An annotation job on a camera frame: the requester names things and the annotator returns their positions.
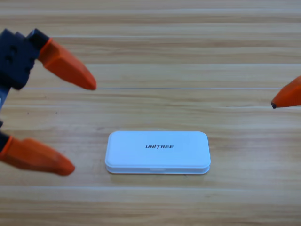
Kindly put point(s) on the white Unitree pencil case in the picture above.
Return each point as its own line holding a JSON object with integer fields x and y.
{"x": 131, "y": 153}

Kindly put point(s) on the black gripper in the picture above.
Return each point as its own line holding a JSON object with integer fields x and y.
{"x": 16, "y": 61}

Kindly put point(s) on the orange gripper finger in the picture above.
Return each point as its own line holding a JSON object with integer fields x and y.
{"x": 289, "y": 96}
{"x": 35, "y": 155}

